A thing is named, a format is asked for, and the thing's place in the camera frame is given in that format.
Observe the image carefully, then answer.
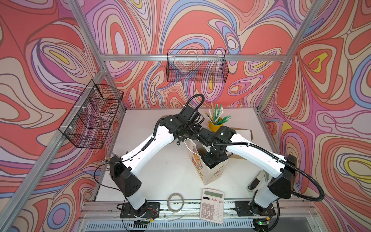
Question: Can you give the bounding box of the white paper takeout bag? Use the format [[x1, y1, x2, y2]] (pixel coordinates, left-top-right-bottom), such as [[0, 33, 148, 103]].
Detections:
[[177, 139, 228, 186]]

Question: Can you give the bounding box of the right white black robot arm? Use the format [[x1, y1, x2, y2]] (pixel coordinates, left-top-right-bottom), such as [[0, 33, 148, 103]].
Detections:
[[197, 126, 325, 208]]

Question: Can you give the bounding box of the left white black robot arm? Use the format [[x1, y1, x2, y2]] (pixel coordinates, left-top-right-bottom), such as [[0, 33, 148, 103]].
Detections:
[[109, 105, 200, 212]]

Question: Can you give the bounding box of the yellow metal bucket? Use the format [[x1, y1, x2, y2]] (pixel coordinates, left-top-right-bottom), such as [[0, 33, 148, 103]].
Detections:
[[208, 118, 223, 132]]

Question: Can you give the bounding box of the bundle of wrapped straws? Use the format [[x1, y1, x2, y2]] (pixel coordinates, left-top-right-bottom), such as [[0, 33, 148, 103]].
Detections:
[[206, 103, 232, 126]]

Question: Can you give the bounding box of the brown napkin holder box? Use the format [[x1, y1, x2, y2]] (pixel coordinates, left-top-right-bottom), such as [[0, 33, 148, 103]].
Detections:
[[228, 128, 253, 159]]

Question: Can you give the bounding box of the silver black stapler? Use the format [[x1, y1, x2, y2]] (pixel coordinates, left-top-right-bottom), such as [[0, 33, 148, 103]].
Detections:
[[246, 170, 272, 192]]

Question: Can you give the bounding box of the white desk calculator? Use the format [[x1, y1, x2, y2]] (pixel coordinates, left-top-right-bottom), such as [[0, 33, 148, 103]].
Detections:
[[199, 188, 225, 224]]

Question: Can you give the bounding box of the cup of coloured pencils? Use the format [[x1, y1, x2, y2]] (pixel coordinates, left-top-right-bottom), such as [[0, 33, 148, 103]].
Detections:
[[104, 152, 127, 164]]

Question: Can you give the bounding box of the black wire basket back wall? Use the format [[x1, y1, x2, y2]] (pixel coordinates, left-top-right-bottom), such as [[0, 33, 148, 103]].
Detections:
[[166, 49, 230, 83]]

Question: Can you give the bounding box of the black wire basket wall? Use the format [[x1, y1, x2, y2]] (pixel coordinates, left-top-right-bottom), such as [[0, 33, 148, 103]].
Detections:
[[59, 80, 123, 149], [166, 49, 230, 83]]

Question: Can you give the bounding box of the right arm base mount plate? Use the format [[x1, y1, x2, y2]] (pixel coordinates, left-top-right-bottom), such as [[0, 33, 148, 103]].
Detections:
[[232, 201, 276, 218]]

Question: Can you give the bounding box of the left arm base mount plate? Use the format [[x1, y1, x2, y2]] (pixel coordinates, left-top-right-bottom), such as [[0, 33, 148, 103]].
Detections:
[[117, 202, 160, 219]]

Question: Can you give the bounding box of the black wire basket left wall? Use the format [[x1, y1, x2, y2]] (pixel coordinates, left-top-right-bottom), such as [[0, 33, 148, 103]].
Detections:
[[59, 80, 123, 149]]

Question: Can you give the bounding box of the aluminium frame rail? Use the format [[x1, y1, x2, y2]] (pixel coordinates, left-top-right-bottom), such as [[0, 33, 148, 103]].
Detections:
[[100, 54, 288, 62]]

